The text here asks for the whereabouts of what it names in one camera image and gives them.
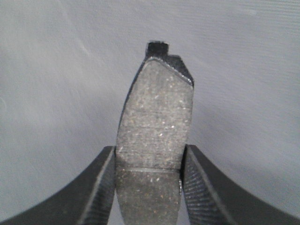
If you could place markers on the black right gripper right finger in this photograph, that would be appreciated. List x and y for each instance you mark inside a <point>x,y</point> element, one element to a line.
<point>214,199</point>

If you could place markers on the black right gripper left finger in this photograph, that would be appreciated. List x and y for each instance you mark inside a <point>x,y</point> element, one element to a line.
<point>87,200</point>

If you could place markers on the grey brake pad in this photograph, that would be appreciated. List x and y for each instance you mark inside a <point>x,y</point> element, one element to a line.
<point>151,139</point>

